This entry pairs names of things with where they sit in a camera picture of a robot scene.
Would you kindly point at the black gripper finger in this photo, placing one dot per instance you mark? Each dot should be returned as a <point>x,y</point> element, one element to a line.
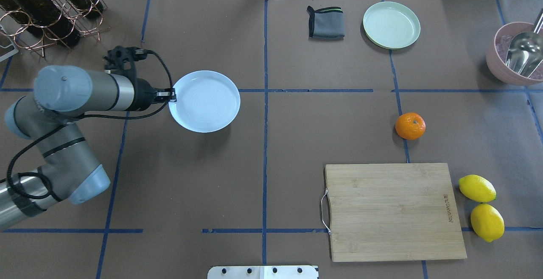
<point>171,99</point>
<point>170,92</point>

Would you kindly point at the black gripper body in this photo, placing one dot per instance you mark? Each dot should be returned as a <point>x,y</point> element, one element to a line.
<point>144,95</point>

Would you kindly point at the light blue plate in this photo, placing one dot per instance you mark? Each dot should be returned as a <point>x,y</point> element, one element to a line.
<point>206,101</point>

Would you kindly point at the orange fruit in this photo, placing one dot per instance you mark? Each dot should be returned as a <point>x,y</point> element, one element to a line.
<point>410,126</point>

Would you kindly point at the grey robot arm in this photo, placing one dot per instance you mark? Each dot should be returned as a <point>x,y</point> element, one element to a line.
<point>47,117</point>

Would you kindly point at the mint green plate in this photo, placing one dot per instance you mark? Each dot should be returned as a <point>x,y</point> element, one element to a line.
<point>391,25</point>

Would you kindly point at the dark green wine bottle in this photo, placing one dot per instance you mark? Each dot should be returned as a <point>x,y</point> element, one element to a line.
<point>56,27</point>

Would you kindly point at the folded grey cloth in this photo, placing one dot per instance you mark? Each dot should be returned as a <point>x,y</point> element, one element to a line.
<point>326,23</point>

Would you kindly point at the bamboo cutting board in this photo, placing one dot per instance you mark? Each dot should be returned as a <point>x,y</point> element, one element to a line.
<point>392,212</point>

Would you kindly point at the upper yellow lemon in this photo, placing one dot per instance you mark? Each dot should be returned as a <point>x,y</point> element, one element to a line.
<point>477,188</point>

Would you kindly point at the yellow lemon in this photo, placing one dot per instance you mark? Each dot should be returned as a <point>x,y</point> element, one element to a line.
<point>477,188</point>
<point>487,222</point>

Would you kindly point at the pink bowl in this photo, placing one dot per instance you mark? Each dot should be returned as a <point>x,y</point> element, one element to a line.
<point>497,52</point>

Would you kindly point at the lower yellow lemon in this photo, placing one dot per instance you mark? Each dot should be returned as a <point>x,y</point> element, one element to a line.
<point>487,222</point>

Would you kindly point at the metal scoop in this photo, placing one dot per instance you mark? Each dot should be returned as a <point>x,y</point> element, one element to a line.
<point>525,51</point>

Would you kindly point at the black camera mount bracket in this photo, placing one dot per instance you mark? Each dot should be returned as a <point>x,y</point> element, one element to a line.
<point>120,61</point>

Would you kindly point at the copper wire bottle rack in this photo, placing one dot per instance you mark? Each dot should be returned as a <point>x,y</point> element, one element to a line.
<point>22,39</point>

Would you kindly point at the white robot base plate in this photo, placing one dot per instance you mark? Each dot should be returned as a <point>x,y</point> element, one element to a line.
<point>264,272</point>

